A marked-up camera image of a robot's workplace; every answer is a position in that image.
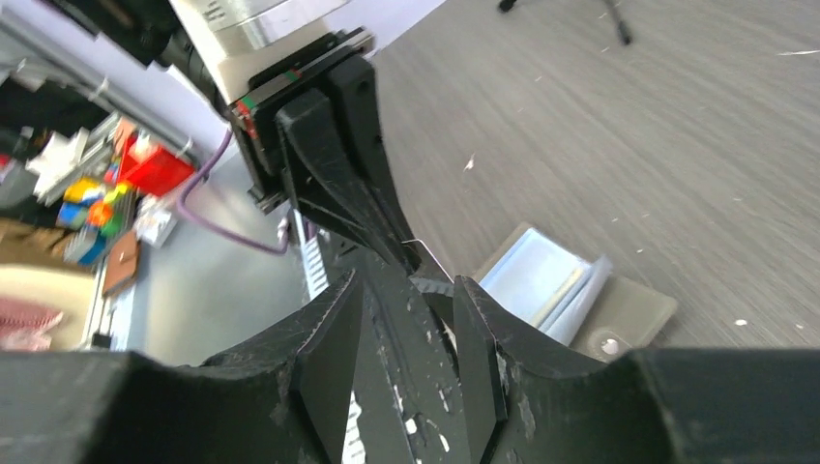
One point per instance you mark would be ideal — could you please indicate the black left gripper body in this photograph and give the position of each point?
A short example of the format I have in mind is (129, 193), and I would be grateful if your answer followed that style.
(258, 56)

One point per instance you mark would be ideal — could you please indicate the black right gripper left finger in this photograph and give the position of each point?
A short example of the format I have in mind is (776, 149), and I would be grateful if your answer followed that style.
(123, 407)

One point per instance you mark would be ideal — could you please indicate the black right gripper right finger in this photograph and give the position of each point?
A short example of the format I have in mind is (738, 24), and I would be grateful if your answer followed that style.
(530, 399)

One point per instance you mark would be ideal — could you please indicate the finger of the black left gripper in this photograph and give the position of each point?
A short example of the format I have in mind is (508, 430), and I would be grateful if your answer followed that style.
(320, 180)
(352, 90)

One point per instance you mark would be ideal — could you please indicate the beige card holder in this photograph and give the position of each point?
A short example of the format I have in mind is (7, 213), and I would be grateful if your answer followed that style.
(581, 304)

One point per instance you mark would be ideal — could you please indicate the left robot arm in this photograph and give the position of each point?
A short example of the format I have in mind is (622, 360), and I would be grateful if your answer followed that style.
(152, 34)

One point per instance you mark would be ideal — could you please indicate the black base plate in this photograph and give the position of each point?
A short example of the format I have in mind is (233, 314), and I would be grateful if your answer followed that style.
(407, 404)

